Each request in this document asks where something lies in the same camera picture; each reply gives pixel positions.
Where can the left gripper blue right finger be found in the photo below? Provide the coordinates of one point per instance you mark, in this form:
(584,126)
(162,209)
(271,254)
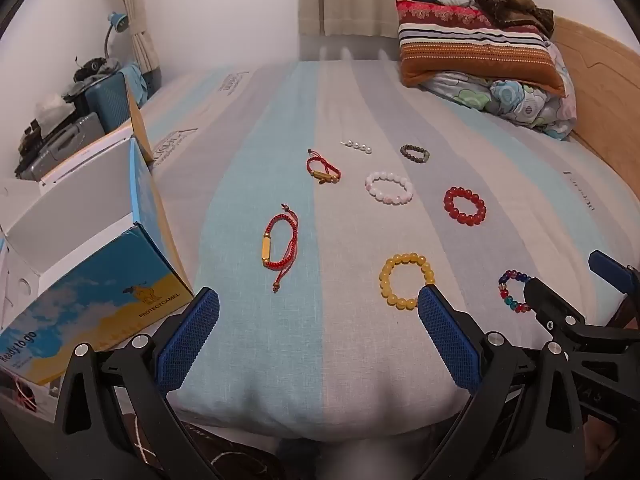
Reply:
(522,419)

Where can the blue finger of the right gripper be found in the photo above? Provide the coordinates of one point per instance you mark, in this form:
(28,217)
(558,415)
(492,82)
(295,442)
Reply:
(623,278)
(537,297)

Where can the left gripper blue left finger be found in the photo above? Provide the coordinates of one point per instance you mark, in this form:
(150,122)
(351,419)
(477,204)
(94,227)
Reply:
(91,440)

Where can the blue white cardboard box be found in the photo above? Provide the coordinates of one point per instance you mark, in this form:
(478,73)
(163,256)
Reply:
(87,257)

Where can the floral quilt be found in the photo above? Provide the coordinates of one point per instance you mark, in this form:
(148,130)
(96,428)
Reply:
(514,101)

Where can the wooden headboard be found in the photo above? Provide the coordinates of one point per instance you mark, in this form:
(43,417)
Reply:
(606,76)

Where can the grey hard case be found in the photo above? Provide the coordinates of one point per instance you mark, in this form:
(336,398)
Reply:
(64,144)

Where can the striped red orange pillow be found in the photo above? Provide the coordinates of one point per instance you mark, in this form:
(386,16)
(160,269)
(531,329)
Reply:
(434,38)

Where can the teal suitcase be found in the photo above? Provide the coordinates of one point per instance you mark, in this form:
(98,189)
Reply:
(108,97)

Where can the blue desk lamp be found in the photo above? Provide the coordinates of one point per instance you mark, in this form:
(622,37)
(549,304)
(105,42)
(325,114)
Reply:
(117,23)

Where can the tied beige curtain left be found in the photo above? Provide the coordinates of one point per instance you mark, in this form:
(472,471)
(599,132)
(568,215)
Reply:
(141,39)

